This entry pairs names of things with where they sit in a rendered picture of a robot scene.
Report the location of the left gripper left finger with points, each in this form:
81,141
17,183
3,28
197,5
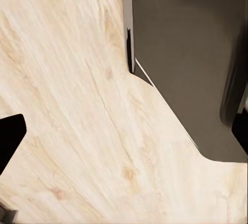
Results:
12,131

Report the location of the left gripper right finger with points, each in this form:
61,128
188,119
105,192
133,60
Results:
240,130

